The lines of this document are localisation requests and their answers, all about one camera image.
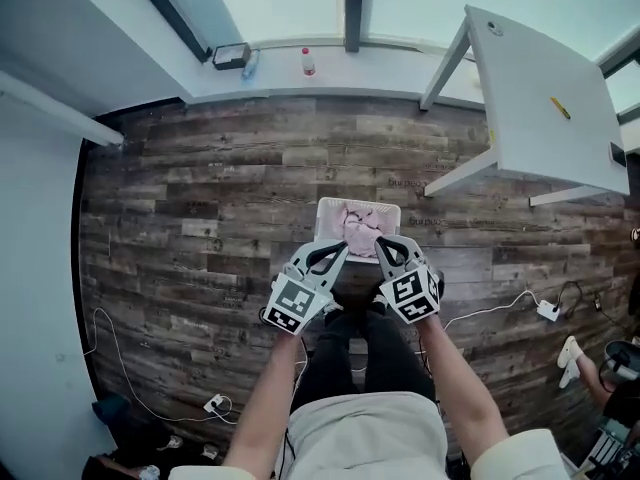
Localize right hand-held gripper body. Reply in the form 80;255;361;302
378;257;442;326

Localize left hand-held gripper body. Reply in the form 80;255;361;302
264;262;337;339

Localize white plastic basket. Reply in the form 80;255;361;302
315;196;404;266

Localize pink clothes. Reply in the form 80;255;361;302
338;204;385;260

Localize person's left forearm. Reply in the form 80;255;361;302
219;325;312;480

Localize person's right forearm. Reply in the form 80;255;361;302
417;311;511;469

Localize person's black trousers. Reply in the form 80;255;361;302
288;309;437;405

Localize person's beige shirt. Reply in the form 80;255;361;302
168;390;572;480

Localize white table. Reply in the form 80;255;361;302
419;3;632;208

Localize dark bag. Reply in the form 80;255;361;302
91;392;132;425

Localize black tray box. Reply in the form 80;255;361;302
211;42;252;71

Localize grey round device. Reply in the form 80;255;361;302
601;339;640;393

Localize metal rack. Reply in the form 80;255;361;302
578;416;640;480

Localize white power cable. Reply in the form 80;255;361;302
81;306;239;426
441;289;542;333

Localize black cable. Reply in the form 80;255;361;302
556;279;585;318

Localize dark window post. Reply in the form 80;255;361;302
344;0;378;54
124;0;212;64

